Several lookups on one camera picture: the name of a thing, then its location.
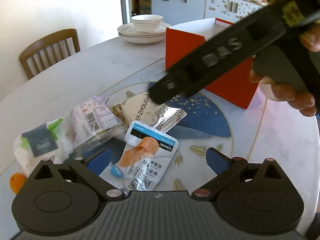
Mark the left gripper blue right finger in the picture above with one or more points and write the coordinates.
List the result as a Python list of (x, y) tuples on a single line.
[(217, 161)]

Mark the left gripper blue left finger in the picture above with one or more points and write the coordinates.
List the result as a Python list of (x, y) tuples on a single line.
[(99, 161)]

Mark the white tissue paper pack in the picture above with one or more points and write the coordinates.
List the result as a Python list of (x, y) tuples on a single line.
[(53, 140)]

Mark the chicken breast snack pouch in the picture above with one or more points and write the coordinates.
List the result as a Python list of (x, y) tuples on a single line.
[(145, 159)]

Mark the orange fruit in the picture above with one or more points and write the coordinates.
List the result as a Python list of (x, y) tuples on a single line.
[(16, 182)]

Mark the person's right hand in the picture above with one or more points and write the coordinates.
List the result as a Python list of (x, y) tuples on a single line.
[(304, 102)]

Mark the purple printed plastic packet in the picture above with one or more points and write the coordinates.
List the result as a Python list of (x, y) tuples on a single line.
[(94, 123)]

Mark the beige foil snack bag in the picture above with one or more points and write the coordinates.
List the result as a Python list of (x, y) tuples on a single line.
[(141, 108)]

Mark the blue grey cabinet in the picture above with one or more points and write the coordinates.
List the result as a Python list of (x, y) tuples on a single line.
[(180, 11)]

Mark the wooden chair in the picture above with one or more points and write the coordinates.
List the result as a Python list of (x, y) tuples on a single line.
[(48, 51)]

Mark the white bowl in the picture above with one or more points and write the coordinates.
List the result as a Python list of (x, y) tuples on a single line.
[(147, 23)]

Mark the stacked white plates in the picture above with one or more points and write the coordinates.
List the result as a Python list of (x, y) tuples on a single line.
[(131, 34)]

